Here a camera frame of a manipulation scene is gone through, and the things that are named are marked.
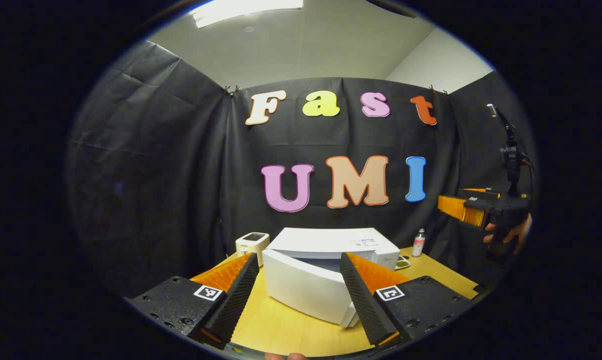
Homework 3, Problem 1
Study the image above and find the white toaster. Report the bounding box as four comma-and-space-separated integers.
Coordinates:
236, 232, 270, 267

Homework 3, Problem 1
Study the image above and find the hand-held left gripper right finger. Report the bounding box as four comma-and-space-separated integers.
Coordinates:
340, 252, 476, 348

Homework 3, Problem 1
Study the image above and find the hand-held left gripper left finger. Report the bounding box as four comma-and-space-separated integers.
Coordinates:
126, 252, 260, 350

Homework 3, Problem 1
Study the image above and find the ceiling light panel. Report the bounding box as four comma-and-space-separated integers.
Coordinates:
191, 0, 305, 28

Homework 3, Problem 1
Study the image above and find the black backdrop cloth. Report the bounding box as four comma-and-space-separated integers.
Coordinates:
66, 40, 539, 301

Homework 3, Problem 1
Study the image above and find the white microwave oven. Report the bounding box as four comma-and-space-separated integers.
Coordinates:
262, 227, 401, 328

